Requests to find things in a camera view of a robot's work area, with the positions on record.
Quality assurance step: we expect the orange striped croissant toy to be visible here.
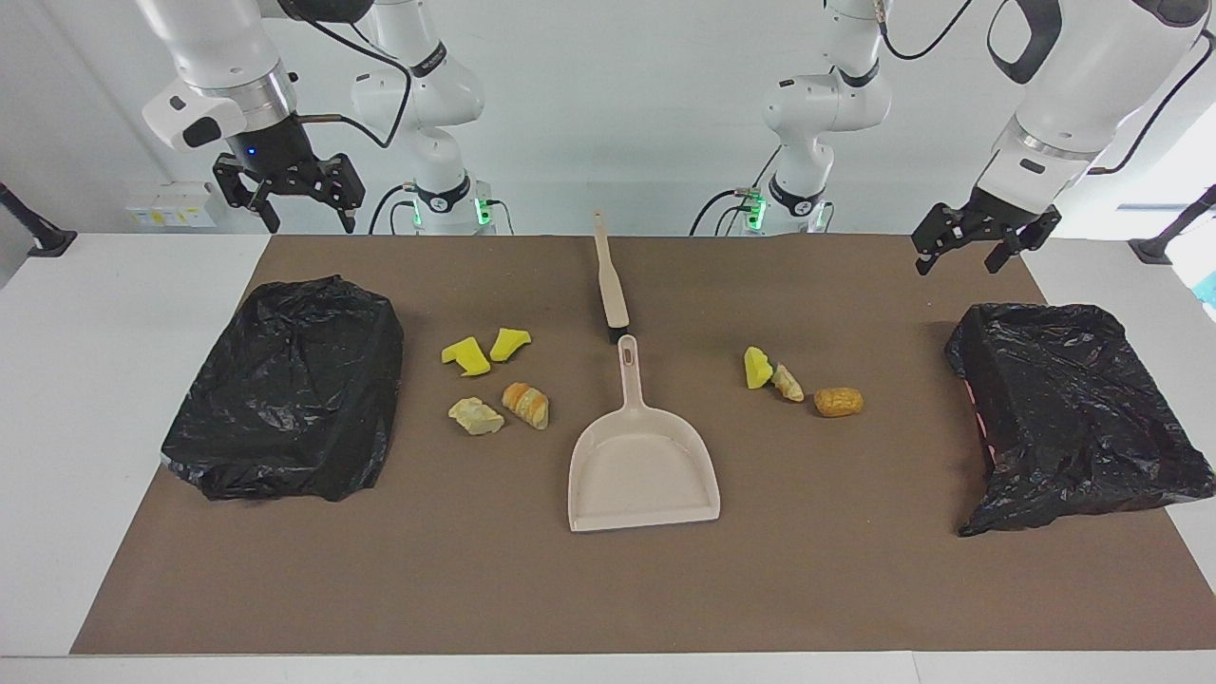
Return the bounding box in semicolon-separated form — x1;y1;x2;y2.
502;382;550;430

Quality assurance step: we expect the black bag lined pink bin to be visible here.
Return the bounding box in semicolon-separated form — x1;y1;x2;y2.
944;303;1216;539

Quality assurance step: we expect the brown table mat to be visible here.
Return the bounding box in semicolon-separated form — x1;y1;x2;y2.
71;235;1216;656

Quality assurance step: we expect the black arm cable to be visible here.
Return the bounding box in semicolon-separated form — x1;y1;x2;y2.
879;0;1216;177
281;0;415;150

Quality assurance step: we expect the large yellow sponge piece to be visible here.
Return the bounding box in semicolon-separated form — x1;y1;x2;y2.
441;336;492;377

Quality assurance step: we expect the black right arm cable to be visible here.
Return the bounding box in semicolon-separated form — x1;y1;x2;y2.
281;0;415;150

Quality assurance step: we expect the black clamp stand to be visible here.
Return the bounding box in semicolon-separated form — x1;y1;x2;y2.
0;182;78;258
1129;184;1216;265

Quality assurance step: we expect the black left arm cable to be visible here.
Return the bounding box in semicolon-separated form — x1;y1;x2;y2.
879;0;1216;177

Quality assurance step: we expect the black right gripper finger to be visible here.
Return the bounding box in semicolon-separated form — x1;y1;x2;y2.
213;154;282;234
326;154;368;234

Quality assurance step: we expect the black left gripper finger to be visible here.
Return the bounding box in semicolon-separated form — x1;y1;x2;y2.
912;204;962;276
985;207;1063;275

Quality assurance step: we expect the pale bread piece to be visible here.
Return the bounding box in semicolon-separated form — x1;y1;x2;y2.
447;397;505;436

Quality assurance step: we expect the white wall socket box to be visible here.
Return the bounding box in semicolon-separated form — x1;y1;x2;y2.
125;181;218;228

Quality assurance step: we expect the beige plastic dustpan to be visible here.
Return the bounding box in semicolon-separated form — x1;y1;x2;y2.
567;334;722;533

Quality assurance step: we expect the beige handled black brush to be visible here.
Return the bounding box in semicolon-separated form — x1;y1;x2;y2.
593;211;636;345

